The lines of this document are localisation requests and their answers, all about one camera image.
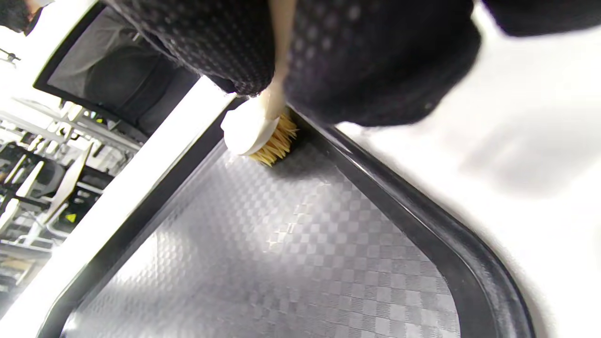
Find person's right hand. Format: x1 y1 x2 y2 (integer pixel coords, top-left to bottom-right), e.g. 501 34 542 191
101 0 601 127

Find white desk leg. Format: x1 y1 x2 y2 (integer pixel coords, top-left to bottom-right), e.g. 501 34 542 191
42 141 94 226

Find black framed monitor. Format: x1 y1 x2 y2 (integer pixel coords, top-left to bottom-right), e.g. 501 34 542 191
33 2 200 144

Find white pot brush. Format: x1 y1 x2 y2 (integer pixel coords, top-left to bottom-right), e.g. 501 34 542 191
221 0 300 167

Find black plastic tray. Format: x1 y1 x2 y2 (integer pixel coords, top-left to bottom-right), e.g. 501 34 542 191
35 96 536 338

